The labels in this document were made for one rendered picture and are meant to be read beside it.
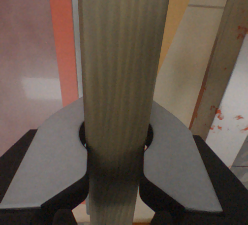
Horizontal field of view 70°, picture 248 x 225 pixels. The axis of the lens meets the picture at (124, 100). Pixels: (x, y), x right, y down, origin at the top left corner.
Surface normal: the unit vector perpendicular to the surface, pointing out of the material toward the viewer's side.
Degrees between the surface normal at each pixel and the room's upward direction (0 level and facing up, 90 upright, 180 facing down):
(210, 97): 90
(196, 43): 0
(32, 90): 0
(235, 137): 0
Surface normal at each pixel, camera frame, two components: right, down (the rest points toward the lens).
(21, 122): 0.03, 0.49
